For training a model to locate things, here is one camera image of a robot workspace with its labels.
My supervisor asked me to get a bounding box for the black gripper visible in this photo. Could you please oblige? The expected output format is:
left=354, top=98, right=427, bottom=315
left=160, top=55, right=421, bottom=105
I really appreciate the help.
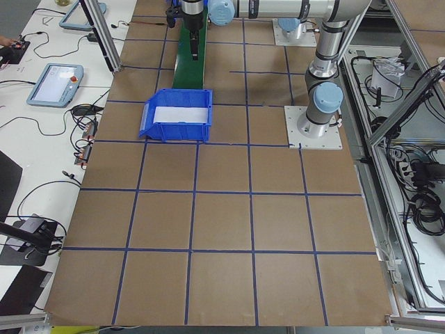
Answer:
left=183, top=12, right=204, bottom=61

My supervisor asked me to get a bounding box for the aluminium frame post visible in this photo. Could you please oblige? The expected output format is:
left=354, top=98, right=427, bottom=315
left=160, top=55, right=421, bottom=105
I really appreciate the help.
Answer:
left=79, top=0, right=122, bottom=73

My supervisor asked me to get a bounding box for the teach pendant near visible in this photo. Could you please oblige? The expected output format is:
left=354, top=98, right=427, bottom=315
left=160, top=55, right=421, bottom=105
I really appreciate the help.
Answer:
left=26, top=63, right=83, bottom=108

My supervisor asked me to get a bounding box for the teach pendant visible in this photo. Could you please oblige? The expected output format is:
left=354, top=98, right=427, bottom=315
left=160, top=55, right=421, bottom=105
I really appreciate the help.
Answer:
left=26, top=63, right=83, bottom=108
left=59, top=1, right=92, bottom=31

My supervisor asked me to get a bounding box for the green conveyor belt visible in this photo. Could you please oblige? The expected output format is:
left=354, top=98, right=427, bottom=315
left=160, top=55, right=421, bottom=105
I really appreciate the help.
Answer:
left=172, top=23, right=207, bottom=89

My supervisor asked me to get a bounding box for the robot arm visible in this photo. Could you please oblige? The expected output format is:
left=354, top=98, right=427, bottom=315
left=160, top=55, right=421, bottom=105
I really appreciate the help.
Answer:
left=285, top=21, right=348, bottom=148
left=165, top=0, right=370, bottom=76

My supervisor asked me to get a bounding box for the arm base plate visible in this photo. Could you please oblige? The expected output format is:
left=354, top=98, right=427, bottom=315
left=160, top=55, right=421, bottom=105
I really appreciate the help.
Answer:
left=273, top=18, right=318, bottom=47
left=284, top=106, right=343, bottom=150

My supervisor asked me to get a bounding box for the white foam pad destination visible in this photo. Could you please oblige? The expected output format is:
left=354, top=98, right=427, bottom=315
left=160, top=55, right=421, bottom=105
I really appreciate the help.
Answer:
left=153, top=106, right=208, bottom=123

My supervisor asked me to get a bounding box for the teach pendant far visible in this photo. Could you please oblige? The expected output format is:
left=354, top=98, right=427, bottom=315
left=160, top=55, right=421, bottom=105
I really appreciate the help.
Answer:
left=59, top=1, right=92, bottom=31

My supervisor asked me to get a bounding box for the blue destination bin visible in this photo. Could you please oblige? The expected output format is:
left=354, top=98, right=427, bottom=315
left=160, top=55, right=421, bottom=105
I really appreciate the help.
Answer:
left=139, top=88, right=213, bottom=142

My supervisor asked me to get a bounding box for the black power adapter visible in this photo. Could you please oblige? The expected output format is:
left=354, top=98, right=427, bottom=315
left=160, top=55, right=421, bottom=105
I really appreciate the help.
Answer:
left=86, top=33, right=98, bottom=42

